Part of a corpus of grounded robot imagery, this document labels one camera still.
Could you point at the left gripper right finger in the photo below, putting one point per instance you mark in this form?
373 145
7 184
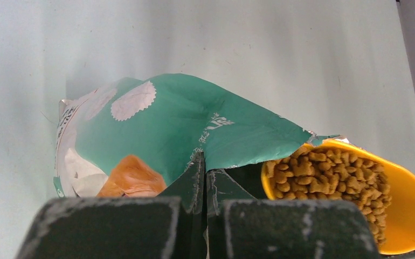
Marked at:
240 226

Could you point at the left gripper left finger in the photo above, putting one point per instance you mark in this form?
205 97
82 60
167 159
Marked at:
170 225

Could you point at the kibble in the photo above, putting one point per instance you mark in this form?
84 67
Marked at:
333 174

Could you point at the green dog food bag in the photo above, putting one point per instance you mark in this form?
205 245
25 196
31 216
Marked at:
136 137

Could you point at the orange plastic food scoop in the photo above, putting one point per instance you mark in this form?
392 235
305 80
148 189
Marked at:
400 220

